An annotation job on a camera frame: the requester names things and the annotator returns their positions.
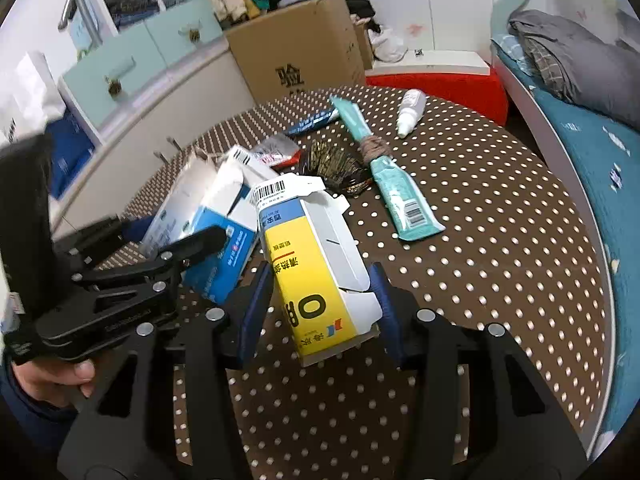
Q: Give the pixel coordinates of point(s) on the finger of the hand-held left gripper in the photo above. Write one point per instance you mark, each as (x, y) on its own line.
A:
(134, 229)
(197, 245)

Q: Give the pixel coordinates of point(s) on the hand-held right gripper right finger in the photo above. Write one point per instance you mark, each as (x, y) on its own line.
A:
(387, 310)

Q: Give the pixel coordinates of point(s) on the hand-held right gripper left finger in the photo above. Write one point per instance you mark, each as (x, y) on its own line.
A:
(255, 305)

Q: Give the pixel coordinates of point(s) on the blue white medicine box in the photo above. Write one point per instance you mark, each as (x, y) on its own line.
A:
(215, 255)

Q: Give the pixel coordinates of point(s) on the yellow white medicine box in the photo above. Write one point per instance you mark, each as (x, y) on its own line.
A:
(310, 280)

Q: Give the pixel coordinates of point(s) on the teal toothpaste tube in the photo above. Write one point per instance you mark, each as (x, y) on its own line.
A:
(405, 200)

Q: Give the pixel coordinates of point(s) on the red white sachet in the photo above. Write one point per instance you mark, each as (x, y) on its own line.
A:
(275, 150)

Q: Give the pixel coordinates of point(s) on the black hair clips bundle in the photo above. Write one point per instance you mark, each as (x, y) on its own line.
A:
(335, 165)

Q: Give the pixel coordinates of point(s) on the brown twine bundle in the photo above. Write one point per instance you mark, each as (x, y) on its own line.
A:
(376, 150)

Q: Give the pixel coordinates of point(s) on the blue small tube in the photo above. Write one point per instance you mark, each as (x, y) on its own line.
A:
(312, 122)

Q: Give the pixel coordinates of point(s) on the white eye drop bottle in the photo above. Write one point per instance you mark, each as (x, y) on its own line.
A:
(411, 107)

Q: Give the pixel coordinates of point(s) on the person's left forearm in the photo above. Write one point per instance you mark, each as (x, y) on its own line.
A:
(30, 425)

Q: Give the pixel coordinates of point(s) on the person's left hand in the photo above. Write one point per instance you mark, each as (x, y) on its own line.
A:
(50, 380)

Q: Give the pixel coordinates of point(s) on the blue shopping bag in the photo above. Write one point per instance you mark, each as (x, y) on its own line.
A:
(70, 150)

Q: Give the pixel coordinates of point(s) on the low white cabinet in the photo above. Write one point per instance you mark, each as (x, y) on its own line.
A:
(165, 110)

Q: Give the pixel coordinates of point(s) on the brown dotted tablecloth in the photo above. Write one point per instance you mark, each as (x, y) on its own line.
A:
(500, 260)

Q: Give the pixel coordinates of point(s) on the pine cone ornament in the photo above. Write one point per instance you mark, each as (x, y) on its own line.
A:
(116, 89)
(192, 35)

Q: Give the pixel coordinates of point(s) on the teal drawer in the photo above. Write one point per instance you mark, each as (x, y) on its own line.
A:
(100, 80)
(180, 25)

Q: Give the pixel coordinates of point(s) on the white plastic bag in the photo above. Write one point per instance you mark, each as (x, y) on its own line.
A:
(390, 45)
(35, 90)

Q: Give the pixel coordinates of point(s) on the grey metal handrail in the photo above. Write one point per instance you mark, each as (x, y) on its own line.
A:
(87, 15)

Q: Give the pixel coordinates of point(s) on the large cardboard box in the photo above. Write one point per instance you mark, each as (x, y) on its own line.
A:
(300, 45)

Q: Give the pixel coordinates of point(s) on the dark folded clothes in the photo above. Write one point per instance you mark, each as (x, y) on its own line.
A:
(127, 2)

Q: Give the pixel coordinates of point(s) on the red bench with white top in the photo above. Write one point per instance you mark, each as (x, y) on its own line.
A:
(450, 87)

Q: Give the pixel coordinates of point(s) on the teal bed sheet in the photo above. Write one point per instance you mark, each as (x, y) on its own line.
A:
(605, 185)

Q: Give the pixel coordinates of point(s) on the blue plaid pillow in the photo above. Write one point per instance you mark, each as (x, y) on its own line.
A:
(510, 57)

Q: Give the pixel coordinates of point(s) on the pale pink butterfly sticker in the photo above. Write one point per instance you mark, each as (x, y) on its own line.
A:
(415, 29)

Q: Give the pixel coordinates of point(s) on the black clothing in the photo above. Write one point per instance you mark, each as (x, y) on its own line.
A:
(360, 7)

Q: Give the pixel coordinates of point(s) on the grey duvet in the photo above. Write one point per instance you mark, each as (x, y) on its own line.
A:
(590, 70)

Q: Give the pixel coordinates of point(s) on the white wardrobe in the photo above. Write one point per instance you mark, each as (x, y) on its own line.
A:
(450, 0)

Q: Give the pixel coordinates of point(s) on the teal bunk bed frame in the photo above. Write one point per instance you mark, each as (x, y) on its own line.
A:
(500, 10)

